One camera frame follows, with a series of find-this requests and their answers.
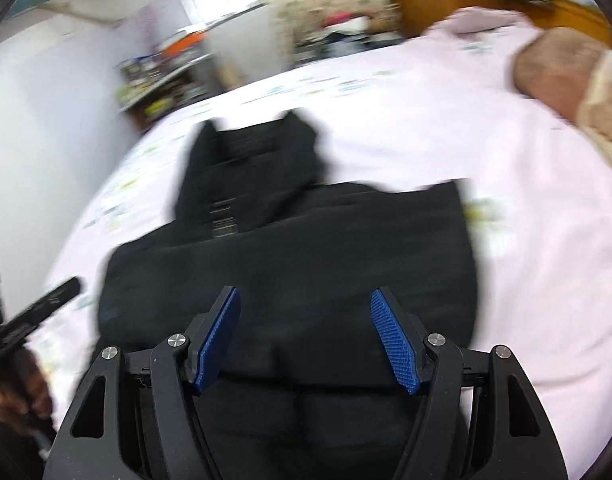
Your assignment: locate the wooden headboard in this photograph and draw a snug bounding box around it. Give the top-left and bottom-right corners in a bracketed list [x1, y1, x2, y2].
[533, 0, 612, 48]

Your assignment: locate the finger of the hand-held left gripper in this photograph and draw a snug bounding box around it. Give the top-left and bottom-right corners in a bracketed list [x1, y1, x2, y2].
[0, 276, 83, 361]

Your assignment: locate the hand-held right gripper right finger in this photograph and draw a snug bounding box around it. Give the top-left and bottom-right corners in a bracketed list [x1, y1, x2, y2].
[369, 286, 570, 480]

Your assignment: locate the pink floral bedsheet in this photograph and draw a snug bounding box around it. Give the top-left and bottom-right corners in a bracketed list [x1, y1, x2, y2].
[33, 7, 612, 461]

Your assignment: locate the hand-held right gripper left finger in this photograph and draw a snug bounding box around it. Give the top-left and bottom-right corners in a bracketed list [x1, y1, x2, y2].
[43, 286, 242, 480]

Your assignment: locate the cluttered shelf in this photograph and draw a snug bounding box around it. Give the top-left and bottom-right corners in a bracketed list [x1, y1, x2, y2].
[113, 29, 223, 122]

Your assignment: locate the pile of clothes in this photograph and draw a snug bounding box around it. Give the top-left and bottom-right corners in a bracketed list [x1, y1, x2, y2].
[293, 7, 404, 61]

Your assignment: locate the person's left hand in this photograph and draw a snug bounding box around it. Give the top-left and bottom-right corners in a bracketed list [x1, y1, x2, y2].
[0, 347, 55, 433]

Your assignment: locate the black padded jacket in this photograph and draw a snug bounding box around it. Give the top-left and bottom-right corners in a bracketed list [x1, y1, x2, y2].
[97, 109, 479, 391]

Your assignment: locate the brown plush blanket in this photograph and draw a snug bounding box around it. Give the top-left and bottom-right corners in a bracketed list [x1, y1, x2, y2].
[513, 26, 612, 181]

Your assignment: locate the pink crumpled quilt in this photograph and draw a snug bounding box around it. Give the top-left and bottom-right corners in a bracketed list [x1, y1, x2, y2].
[423, 6, 543, 48]

